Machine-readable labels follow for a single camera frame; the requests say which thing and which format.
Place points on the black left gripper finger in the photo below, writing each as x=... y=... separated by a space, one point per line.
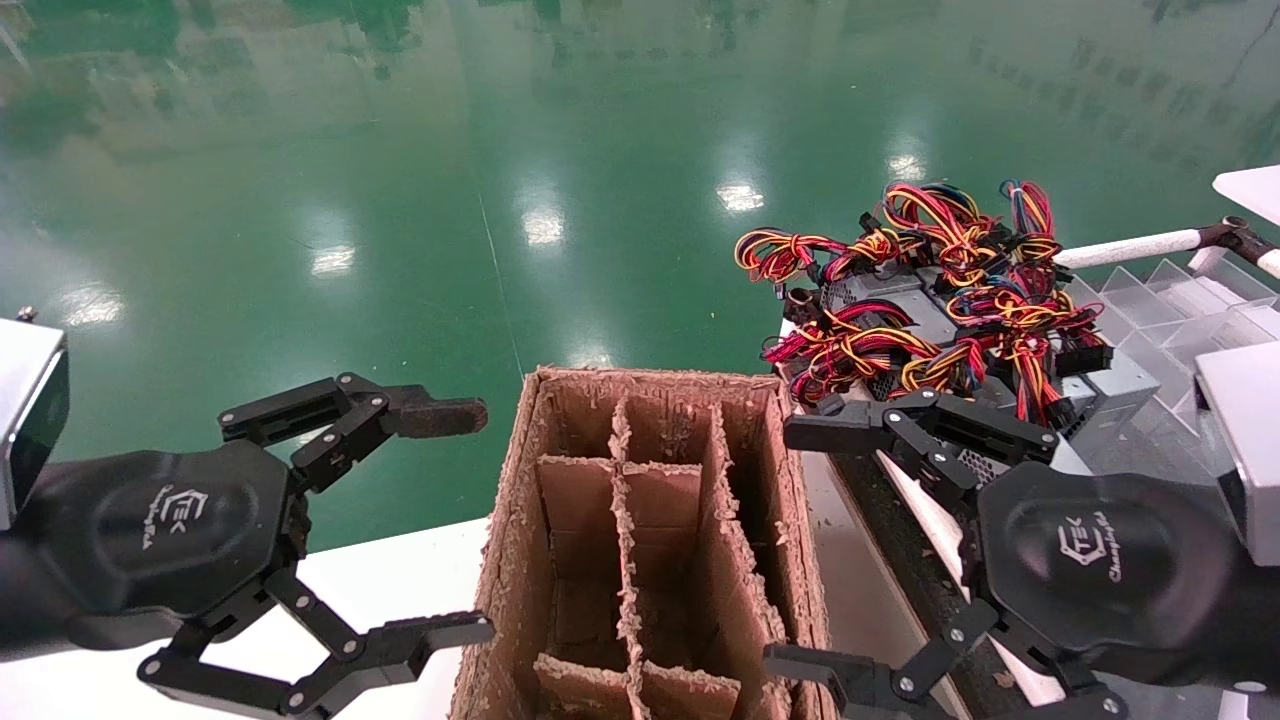
x=440 y=418
x=455 y=632

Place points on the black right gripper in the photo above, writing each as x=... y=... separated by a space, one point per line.
x=1100 y=560

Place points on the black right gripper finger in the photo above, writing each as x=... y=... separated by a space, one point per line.
x=830 y=432

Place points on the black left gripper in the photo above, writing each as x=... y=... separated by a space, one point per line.
x=150 y=530

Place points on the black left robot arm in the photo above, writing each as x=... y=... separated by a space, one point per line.
x=20 y=610

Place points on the worn cardboard box with dividers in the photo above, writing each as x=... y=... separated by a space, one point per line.
x=660 y=520

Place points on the clear acrylic divided tray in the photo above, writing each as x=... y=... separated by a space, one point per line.
x=1150 y=310

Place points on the white work table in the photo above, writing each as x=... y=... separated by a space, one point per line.
x=1255 y=190

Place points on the white padded frame rail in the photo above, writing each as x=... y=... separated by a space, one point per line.
x=1130 y=245
x=925 y=520
x=1272 y=263

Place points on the black padded frame bar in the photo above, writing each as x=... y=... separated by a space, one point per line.
x=910 y=560

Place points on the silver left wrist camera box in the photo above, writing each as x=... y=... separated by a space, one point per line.
x=25 y=420

